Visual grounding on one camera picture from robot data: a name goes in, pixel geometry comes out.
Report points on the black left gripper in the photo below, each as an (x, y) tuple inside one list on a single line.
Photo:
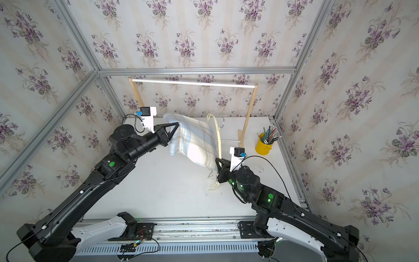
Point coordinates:
[(163, 137)]

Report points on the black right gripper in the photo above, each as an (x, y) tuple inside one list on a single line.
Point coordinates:
[(225, 172)]

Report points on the plaid blue cream scarf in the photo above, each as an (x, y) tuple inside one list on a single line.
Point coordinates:
[(196, 140)]

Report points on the cream wooden clothes hanger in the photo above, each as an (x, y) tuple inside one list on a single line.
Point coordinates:
[(218, 128)]

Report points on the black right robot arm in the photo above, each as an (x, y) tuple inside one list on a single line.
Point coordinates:
[(278, 217)]

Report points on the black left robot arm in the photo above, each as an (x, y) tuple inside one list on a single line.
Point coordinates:
[(55, 238)]

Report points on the yellow pen cup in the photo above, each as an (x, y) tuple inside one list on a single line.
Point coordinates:
[(261, 147)]

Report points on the pens in cup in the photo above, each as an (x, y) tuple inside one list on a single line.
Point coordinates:
[(269, 136)]

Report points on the wooden clothes rack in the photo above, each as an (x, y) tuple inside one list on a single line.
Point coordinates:
[(241, 132)]

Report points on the small circuit board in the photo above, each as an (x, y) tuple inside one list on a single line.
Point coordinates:
[(128, 248)]

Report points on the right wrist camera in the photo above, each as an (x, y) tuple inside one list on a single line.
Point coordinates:
[(238, 154)]

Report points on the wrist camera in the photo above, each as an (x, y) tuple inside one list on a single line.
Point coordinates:
[(147, 114), (238, 154)]

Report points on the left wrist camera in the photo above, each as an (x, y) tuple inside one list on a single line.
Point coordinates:
[(147, 114)]

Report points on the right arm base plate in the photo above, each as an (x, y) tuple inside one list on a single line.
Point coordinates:
[(247, 231)]

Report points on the aluminium rail base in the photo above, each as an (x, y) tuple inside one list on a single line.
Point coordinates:
[(187, 236)]

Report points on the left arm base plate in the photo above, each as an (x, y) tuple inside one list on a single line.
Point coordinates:
[(141, 231)]

